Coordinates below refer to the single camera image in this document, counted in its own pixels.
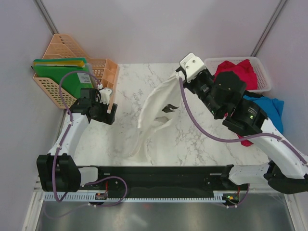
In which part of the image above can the white t shirt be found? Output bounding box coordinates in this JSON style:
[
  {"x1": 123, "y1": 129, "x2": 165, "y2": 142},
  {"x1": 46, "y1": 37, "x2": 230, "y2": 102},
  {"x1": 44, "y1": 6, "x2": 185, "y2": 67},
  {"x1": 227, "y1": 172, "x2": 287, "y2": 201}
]
[{"x1": 127, "y1": 72, "x2": 183, "y2": 166}]

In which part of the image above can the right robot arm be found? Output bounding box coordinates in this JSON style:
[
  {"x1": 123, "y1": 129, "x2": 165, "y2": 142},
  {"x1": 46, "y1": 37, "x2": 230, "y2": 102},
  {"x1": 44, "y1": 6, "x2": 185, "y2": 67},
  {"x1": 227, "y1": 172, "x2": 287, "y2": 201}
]
[{"x1": 175, "y1": 67, "x2": 308, "y2": 194}]

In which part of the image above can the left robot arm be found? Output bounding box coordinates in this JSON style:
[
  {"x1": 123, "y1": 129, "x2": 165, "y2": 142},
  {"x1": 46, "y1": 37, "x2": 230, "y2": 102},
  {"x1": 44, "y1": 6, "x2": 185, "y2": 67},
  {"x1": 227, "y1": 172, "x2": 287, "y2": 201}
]
[{"x1": 37, "y1": 88, "x2": 117, "y2": 192}]

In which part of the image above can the white plastic basket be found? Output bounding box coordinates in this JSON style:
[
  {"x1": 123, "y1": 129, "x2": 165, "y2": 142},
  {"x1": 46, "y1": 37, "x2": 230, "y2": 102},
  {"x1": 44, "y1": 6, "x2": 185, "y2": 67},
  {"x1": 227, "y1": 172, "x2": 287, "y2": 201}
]
[{"x1": 204, "y1": 56, "x2": 272, "y2": 94}]

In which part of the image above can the peach plastic file organizer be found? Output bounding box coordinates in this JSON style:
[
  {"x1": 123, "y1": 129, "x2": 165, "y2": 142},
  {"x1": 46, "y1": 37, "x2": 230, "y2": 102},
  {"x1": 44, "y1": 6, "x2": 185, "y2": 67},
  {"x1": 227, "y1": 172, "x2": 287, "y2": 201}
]
[{"x1": 32, "y1": 34, "x2": 118, "y2": 109}]

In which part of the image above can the green file folder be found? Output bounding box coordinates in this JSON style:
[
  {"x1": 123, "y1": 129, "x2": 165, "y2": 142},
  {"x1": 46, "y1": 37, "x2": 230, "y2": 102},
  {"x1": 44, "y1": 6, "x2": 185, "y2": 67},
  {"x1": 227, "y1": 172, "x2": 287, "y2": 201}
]
[{"x1": 32, "y1": 58, "x2": 93, "y2": 98}]

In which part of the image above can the red t shirt in basket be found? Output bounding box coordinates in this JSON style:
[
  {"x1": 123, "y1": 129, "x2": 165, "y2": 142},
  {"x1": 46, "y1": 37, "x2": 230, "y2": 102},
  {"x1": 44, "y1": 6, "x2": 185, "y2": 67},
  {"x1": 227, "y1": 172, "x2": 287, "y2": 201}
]
[{"x1": 214, "y1": 59, "x2": 258, "y2": 90}]

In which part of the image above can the red t shirt on table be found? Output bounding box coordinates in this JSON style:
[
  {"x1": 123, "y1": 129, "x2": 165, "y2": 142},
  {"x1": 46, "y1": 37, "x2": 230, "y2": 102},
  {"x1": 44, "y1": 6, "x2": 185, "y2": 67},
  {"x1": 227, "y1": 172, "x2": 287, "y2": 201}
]
[{"x1": 240, "y1": 140, "x2": 253, "y2": 147}]

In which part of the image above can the blue t shirt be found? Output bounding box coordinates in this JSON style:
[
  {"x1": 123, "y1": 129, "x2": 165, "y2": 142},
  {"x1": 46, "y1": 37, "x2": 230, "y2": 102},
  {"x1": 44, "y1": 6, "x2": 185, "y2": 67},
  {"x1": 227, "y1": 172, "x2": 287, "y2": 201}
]
[{"x1": 244, "y1": 95, "x2": 284, "y2": 133}]

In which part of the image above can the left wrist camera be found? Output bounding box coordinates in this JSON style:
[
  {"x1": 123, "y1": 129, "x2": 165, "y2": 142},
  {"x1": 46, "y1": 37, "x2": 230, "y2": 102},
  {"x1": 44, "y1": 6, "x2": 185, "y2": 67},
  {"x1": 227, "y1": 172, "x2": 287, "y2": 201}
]
[{"x1": 99, "y1": 88, "x2": 113, "y2": 105}]

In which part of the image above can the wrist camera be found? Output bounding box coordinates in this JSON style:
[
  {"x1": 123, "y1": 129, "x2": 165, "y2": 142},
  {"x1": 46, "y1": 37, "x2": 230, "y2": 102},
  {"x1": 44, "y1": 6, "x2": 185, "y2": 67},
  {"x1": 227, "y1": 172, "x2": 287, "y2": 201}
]
[
  {"x1": 179, "y1": 52, "x2": 206, "y2": 83},
  {"x1": 99, "y1": 88, "x2": 113, "y2": 105}
]

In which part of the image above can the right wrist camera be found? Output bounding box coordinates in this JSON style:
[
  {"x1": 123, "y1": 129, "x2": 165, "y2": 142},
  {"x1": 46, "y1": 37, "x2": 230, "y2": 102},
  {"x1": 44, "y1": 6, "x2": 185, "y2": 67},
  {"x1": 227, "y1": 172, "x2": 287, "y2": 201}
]
[{"x1": 179, "y1": 52, "x2": 206, "y2": 83}]

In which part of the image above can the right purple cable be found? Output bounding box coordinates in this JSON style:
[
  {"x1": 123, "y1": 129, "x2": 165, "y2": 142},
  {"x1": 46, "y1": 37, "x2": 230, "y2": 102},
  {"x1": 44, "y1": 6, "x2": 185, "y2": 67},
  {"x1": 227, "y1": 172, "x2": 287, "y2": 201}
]
[{"x1": 178, "y1": 76, "x2": 308, "y2": 209}]

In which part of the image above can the purple cable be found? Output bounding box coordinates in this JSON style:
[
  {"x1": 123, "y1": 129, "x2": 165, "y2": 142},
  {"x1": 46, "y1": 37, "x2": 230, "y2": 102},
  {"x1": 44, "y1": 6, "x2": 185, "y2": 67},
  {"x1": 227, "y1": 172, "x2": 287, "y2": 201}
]
[
  {"x1": 178, "y1": 76, "x2": 308, "y2": 209},
  {"x1": 51, "y1": 71, "x2": 128, "y2": 219}
]

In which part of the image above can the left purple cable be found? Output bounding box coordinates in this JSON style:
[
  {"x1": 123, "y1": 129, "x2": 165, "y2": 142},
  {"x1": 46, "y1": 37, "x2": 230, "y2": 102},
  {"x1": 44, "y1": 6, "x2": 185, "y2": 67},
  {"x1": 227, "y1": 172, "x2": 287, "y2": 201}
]
[{"x1": 51, "y1": 71, "x2": 128, "y2": 219}]

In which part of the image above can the white slotted cable duct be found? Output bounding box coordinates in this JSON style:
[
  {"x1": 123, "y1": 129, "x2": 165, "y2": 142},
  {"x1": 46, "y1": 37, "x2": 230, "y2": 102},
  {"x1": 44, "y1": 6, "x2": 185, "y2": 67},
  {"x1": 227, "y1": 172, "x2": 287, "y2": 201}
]
[{"x1": 44, "y1": 190, "x2": 241, "y2": 203}]

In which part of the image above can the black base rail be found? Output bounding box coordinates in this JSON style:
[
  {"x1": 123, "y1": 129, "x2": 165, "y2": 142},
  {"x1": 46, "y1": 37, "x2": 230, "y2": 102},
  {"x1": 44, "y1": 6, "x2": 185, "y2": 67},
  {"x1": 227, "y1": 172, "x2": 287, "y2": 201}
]
[{"x1": 84, "y1": 166, "x2": 248, "y2": 198}]

